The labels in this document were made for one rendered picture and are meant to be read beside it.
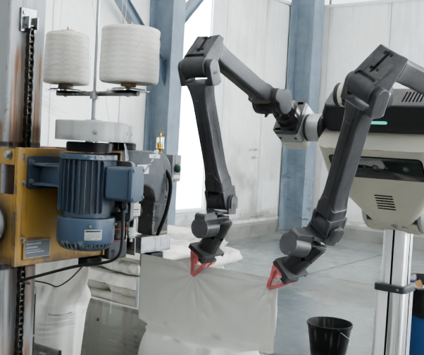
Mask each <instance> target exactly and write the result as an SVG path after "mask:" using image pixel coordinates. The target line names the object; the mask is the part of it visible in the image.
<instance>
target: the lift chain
mask: <svg viewBox="0 0 424 355"><path fill-rule="evenodd" d="M30 38H31V39H30ZM26 43H27V46H26V50H25V54H26V58H25V87H24V90H25V93H24V107H23V115H24V118H23V143H22V147H25V148H31V141H30V139H31V127H32V118H31V115H32V91H33V82H32V81H33V76H34V71H33V68H34V54H35V47H34V44H35V29H34V28H33V27H31V28H28V29H27V34H26ZM29 62H30V64H29ZM29 74H30V75H29ZM28 86H29V87H28ZM28 98H29V99H28ZM27 110H28V111H27ZM26 145H27V147H26ZM25 267H26V266H19V267H18V272H17V279H18V281H17V294H16V302H17V304H16V310H15V313H16V317H15V346H14V347H15V351H14V355H23V330H24V329H23V325H24V312H25V305H24V302H25V283H22V279H24V278H25V276H26V270H25ZM21 274H22V275H21ZM20 286H21V287H20ZM20 297H21V298H20ZM19 320H20V322H19ZM19 331H20V332H19ZM18 343H19V344H18Z"/></svg>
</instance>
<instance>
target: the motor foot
mask: <svg viewBox="0 0 424 355"><path fill-rule="evenodd" d="M59 159H61V158H60V156H28V158H27V182H26V187H27V188H28V189H48V188H58V165H59Z"/></svg>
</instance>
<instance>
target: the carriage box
mask: <svg viewBox="0 0 424 355"><path fill-rule="evenodd" d="M61 152H74V153H84V152H79V151H67V150H66V147H44V146H40V148H25V147H16V148H15V149H8V148H0V163H1V164H8V165H15V175H14V194H4V193H0V209H1V210H2V212H3V215H4V222H5V225H4V232H3V235H2V236H1V238H0V263H4V264H7V265H10V266H11V267H14V268H15V267H19V266H27V265H32V264H38V263H48V262H53V261H62V260H68V259H77V258H82V257H88V256H98V255H104V250H101V251H73V250H69V249H64V248H63V247H61V246H60V245H59V243H58V242H57V239H56V218H57V215H59V214H61V212H62V211H60V210H58V209H57V199H58V188H48V189H28V188H27V187H26V182H27V158H28V156H60V153H61ZM40 239H50V254H49V256H40V257H34V258H29V259H25V242H27V241H34V240H40Z"/></svg>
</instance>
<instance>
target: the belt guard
mask: <svg viewBox="0 0 424 355"><path fill-rule="evenodd" d="M135 136H136V127H135V126H133V125H128V124H125V123H117V122H107V121H96V120H69V119H56V122H55V139H66V140H80V141H94V142H127V143H134V142H135Z"/></svg>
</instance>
